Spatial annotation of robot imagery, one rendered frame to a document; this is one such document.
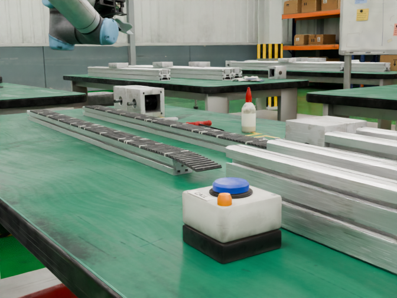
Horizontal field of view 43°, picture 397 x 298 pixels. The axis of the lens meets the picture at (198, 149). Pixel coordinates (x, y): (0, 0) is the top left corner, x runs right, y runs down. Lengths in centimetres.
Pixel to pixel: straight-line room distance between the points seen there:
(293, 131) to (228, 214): 38
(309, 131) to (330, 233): 30
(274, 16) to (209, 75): 504
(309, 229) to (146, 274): 20
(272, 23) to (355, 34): 473
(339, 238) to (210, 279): 15
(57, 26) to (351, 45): 296
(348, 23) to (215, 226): 376
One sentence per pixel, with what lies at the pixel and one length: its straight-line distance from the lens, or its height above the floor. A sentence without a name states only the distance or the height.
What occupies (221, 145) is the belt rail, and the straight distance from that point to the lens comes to 110.
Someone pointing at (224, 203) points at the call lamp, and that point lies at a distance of 51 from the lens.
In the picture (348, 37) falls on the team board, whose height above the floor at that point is 108.
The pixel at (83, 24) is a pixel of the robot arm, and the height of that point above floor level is 107.
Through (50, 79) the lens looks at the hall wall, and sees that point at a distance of 1220.
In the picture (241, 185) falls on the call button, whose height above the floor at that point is 85.
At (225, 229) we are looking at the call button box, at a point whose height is 82.
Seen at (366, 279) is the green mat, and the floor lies 78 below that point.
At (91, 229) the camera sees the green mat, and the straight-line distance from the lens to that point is 65.
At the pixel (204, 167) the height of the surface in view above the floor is 81.
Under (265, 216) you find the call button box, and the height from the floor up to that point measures 82.
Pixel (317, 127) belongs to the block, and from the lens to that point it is 83.
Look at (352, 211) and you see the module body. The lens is 55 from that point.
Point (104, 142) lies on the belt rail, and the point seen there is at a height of 79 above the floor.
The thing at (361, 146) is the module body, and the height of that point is 85.
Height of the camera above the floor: 99
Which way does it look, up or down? 11 degrees down
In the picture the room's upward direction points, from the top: 1 degrees counter-clockwise
